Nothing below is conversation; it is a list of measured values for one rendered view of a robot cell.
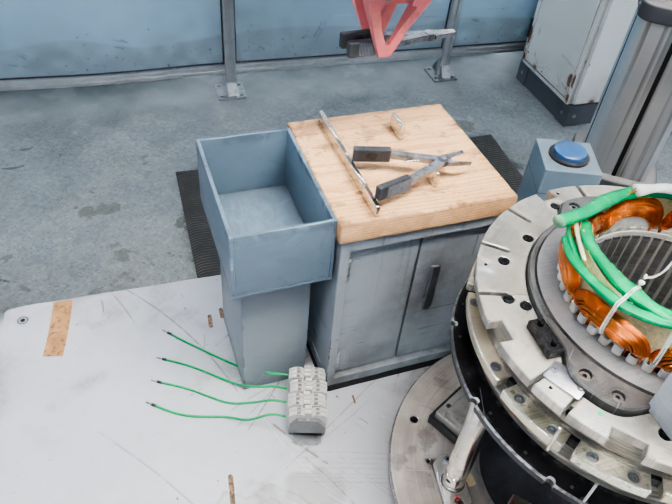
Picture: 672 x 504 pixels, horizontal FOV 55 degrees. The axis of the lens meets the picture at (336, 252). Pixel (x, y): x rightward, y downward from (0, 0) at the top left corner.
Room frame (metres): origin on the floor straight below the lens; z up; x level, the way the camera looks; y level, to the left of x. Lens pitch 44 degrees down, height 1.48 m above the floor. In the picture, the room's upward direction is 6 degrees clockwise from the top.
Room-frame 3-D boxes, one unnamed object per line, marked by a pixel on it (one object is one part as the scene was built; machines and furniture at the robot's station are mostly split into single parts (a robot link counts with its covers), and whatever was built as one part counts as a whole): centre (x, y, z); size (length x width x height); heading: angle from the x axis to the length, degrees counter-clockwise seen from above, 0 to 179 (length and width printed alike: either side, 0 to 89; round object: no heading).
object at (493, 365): (0.36, -0.14, 1.06); 0.09 x 0.04 x 0.01; 21
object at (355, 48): (0.61, -0.01, 1.19); 0.04 x 0.01 x 0.02; 115
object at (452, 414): (0.44, -0.17, 0.83); 0.05 x 0.04 x 0.02; 139
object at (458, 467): (0.36, -0.16, 0.91); 0.02 x 0.02 x 0.21
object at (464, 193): (0.60, -0.06, 1.05); 0.20 x 0.19 x 0.02; 113
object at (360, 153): (0.57, -0.03, 1.09); 0.04 x 0.01 x 0.02; 98
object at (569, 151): (0.69, -0.28, 1.04); 0.04 x 0.04 x 0.01
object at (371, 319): (0.60, -0.06, 0.91); 0.19 x 0.19 x 0.26; 23
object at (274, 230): (0.54, 0.08, 0.92); 0.17 x 0.11 x 0.28; 23
